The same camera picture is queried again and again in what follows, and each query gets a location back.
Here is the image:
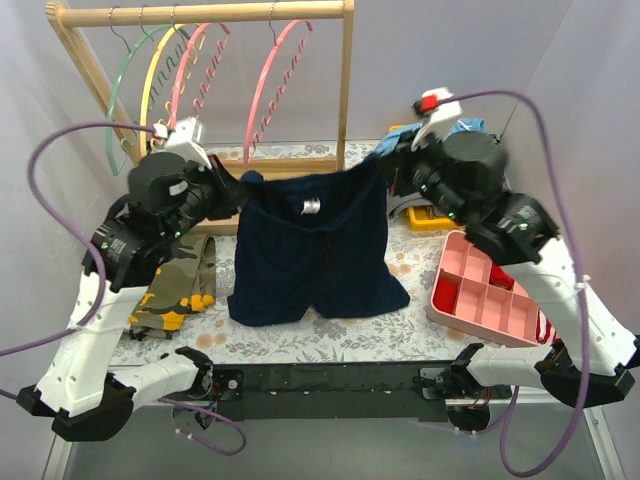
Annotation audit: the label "yellow plastic tray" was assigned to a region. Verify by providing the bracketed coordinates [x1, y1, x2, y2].
[388, 124, 466, 232]

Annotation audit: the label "light blue shorts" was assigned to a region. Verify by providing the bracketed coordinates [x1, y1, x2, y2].
[373, 118, 485, 156]

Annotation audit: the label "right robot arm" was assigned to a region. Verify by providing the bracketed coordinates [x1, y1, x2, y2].
[376, 129, 639, 408]

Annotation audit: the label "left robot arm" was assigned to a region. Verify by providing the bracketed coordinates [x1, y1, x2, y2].
[16, 152, 241, 442]

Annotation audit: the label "navy blue shorts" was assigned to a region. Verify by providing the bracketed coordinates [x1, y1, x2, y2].
[227, 154, 410, 327]

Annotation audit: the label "red cloth in organizer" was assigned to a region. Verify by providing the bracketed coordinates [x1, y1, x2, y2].
[489, 263, 515, 291]
[432, 277, 458, 315]

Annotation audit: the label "pink hanger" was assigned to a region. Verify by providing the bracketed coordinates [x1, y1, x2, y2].
[242, 19, 314, 167]
[165, 22, 230, 128]

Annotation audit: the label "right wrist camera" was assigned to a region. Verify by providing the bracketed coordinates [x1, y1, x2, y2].
[411, 87, 462, 151]

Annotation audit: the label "pink hanger right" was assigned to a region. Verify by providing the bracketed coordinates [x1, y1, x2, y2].
[242, 19, 314, 167]

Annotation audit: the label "camouflage shorts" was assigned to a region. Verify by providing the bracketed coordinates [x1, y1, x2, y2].
[128, 234, 217, 341]

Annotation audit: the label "yellow hanger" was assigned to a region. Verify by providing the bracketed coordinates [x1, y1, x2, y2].
[139, 24, 203, 125]

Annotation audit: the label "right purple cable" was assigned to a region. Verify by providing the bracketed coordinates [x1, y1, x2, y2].
[439, 89, 587, 476]

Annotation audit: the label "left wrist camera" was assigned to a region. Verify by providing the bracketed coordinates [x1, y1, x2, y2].
[150, 117, 212, 169]

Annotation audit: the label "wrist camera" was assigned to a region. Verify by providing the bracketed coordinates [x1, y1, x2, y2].
[150, 117, 212, 169]
[411, 87, 462, 151]

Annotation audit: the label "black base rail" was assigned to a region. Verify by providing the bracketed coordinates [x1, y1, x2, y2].
[169, 360, 521, 434]

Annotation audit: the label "floral table mat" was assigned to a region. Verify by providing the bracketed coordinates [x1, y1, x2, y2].
[97, 141, 529, 365]

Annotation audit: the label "grey garment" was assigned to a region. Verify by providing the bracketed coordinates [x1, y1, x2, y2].
[387, 193, 431, 218]

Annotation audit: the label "green hanger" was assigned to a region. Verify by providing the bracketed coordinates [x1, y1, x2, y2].
[105, 25, 181, 176]

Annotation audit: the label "pink hanger left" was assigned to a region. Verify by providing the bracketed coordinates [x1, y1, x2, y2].
[165, 22, 230, 128]

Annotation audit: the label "wooden clothes rack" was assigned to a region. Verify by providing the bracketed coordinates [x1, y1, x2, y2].
[45, 0, 356, 236]

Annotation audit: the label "pink divided organizer tray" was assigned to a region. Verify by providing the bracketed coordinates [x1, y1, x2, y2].
[428, 231, 557, 347]

